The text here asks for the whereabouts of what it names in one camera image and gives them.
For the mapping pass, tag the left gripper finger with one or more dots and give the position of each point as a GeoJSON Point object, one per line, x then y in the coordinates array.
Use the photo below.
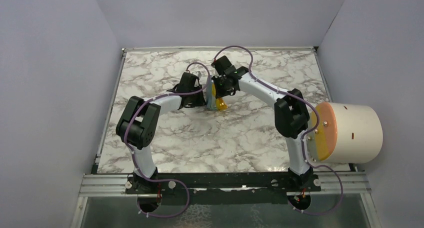
{"type": "Point", "coordinates": [194, 100]}
{"type": "Point", "coordinates": [174, 90]}

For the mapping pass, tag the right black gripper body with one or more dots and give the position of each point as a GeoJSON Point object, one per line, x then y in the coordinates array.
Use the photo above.
{"type": "Point", "coordinates": [231, 91]}

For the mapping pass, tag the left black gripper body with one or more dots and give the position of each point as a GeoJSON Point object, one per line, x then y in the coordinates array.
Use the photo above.
{"type": "Point", "coordinates": [196, 87]}

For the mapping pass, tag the grey green glasses case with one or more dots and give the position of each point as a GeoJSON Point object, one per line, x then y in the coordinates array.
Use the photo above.
{"type": "Point", "coordinates": [211, 96]}

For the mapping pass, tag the orange sunglasses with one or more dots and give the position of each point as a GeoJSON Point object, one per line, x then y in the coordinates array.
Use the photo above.
{"type": "Point", "coordinates": [220, 104]}

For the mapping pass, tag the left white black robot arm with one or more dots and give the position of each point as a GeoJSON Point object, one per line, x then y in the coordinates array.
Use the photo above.
{"type": "Point", "coordinates": [138, 122]}

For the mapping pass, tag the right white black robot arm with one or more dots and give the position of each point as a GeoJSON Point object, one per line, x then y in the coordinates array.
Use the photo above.
{"type": "Point", "coordinates": [291, 116]}

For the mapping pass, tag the white cylindrical drum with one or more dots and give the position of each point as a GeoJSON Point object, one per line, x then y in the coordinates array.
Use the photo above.
{"type": "Point", "coordinates": [344, 133]}

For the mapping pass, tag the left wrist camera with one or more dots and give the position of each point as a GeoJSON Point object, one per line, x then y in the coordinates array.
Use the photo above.
{"type": "Point", "coordinates": [197, 74]}

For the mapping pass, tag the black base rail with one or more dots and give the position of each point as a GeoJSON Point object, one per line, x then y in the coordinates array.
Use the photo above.
{"type": "Point", "coordinates": [234, 188]}

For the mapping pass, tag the aluminium frame rail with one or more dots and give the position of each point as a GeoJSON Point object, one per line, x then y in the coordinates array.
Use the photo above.
{"type": "Point", "coordinates": [113, 185]}

